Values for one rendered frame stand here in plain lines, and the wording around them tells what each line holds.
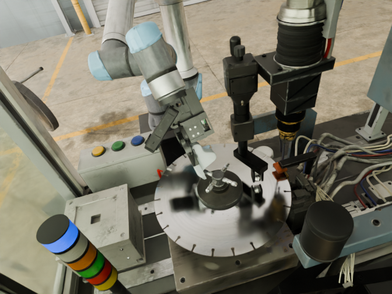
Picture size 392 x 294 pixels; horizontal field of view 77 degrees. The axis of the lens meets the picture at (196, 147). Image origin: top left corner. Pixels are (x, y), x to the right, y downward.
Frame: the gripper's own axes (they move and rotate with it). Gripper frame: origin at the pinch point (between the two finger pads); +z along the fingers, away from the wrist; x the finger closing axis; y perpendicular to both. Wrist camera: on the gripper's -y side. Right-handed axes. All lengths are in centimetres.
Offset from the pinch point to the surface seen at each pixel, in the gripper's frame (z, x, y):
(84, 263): -2.4, -21.2, -21.6
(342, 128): 20, 34, 58
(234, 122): -9.6, -7.7, 11.1
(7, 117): -31.1, 2.4, -33.1
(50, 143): -23.0, 21.0, -37.4
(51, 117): -38, 85, -62
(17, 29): -287, 541, -231
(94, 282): 2.9, -18.2, -24.0
